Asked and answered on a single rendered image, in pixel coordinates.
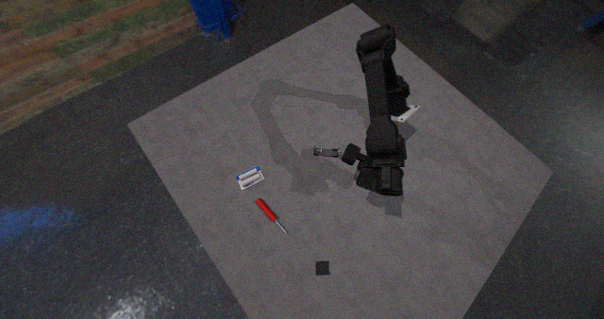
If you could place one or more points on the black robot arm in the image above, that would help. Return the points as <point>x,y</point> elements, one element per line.
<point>387,94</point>

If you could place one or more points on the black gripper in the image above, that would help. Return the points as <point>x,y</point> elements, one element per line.
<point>352,153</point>

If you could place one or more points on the black battery holder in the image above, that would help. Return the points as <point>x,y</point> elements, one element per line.
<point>326,152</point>

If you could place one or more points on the red cylinder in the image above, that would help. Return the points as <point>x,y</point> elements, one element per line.
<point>268,212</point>

